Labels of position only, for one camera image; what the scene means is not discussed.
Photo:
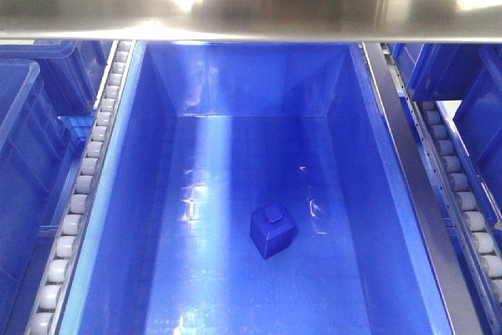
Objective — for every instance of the blue bin at left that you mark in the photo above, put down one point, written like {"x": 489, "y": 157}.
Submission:
{"x": 35, "y": 155}

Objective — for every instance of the blue bin back right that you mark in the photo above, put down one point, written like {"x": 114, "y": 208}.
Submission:
{"x": 437, "y": 71}

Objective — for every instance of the white roller track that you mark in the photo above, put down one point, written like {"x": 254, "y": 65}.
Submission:
{"x": 50, "y": 300}
{"x": 470, "y": 213}

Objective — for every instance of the blue plastic bottle-shaped part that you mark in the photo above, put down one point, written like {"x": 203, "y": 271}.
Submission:
{"x": 272, "y": 229}

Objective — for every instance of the blue bin back left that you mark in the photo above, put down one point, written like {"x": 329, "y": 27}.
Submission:
{"x": 72, "y": 70}

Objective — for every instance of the large blue target bin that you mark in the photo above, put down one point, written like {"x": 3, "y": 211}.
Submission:
{"x": 208, "y": 133}

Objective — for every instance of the steel shelf rack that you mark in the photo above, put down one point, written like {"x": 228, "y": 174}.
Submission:
{"x": 251, "y": 1}

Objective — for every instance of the blue bin at right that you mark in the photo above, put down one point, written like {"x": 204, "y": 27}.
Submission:
{"x": 478, "y": 120}

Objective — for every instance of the left white roller track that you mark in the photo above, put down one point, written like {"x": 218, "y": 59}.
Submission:
{"x": 50, "y": 300}

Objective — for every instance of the right white roller track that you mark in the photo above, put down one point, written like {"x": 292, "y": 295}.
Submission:
{"x": 470, "y": 213}

